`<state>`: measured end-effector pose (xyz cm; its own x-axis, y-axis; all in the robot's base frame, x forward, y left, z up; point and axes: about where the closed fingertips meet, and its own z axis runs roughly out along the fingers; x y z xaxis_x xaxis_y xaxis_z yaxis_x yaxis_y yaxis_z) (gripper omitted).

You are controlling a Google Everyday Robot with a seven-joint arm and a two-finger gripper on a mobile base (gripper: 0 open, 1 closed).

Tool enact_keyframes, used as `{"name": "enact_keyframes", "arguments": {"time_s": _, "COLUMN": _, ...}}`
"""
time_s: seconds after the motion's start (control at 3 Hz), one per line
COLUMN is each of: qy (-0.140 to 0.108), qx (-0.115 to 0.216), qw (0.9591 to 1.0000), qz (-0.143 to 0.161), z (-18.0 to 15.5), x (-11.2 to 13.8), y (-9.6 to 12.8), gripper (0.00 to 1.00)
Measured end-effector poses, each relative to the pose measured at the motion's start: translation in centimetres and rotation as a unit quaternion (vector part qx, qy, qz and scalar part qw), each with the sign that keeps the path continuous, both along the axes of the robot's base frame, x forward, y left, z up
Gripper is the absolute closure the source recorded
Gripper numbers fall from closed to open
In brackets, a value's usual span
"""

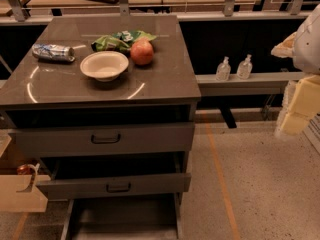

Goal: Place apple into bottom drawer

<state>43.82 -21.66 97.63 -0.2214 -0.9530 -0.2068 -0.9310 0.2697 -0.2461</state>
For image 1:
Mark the right clear sanitizer bottle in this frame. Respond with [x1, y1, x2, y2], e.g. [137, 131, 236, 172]
[237, 54, 252, 79]

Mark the grey drawer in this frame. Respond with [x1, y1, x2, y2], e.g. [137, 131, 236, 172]
[36, 173, 191, 200]
[9, 122, 194, 158]
[60, 194, 183, 240]

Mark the clear sanitizer bottle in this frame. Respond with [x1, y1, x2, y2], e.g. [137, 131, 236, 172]
[237, 54, 252, 79]
[216, 56, 231, 81]

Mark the crushed silver blue can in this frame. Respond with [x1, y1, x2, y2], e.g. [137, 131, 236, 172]
[32, 44, 75, 62]

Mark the left clear sanitizer bottle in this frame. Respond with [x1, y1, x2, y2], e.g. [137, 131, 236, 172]
[216, 56, 231, 81]

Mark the red apple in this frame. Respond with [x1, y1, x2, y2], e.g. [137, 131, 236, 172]
[130, 39, 154, 66]

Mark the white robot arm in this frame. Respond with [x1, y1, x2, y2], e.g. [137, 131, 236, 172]
[271, 5, 320, 138]

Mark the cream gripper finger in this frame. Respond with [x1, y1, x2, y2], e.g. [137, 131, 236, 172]
[275, 75, 320, 138]
[271, 33, 296, 58]

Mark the white paper bowl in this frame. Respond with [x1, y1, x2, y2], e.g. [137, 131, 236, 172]
[80, 51, 129, 82]

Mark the grey top drawer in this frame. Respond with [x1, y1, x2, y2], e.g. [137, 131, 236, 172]
[9, 122, 194, 158]

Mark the red can in box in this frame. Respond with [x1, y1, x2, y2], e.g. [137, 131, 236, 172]
[17, 164, 34, 175]

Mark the grey drawer cabinet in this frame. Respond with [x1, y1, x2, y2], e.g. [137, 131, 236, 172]
[0, 14, 202, 240]

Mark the green chip bag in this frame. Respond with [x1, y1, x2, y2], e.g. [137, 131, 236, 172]
[91, 30, 156, 54]

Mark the grey middle drawer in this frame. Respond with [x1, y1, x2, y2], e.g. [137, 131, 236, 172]
[36, 173, 191, 200]

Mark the grey bottom drawer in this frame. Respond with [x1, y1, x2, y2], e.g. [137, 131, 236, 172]
[60, 194, 183, 240]

